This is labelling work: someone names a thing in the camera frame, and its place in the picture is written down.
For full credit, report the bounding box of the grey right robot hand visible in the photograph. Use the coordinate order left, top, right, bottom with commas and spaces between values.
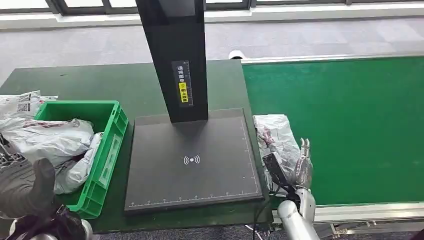
291, 138, 314, 191

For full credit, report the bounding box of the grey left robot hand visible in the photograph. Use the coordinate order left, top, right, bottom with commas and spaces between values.
0, 134, 57, 220

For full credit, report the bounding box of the grey parcel with dark print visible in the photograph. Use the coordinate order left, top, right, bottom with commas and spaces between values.
253, 114, 303, 193

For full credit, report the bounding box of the white parcel with red print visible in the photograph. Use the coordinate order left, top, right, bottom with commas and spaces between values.
0, 118, 96, 167

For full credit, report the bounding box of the green conveyor belt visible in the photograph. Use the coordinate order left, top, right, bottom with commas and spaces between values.
241, 55, 424, 207

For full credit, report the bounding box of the white parcel with barcode labels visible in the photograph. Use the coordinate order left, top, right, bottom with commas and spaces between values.
0, 90, 59, 122

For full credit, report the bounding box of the green plastic crate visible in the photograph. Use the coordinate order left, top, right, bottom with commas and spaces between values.
34, 100, 130, 220

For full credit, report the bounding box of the white conveyor roller end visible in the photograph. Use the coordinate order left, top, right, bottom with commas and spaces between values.
228, 49, 248, 61

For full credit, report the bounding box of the black and yellow label sticker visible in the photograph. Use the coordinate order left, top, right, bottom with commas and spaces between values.
171, 59, 194, 108

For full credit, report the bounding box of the black scanner column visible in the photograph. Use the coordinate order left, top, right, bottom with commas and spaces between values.
135, 0, 210, 124

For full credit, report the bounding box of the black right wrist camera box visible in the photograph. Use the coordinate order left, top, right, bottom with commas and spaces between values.
262, 152, 290, 189

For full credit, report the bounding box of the black cable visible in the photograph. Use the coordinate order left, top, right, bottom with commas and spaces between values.
252, 198, 271, 240

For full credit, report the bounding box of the silver conveyor side rail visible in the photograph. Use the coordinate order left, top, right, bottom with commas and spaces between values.
272, 202, 424, 225
241, 52, 424, 65

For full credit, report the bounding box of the black scanner base plate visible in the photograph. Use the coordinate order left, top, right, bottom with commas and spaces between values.
124, 108, 265, 213

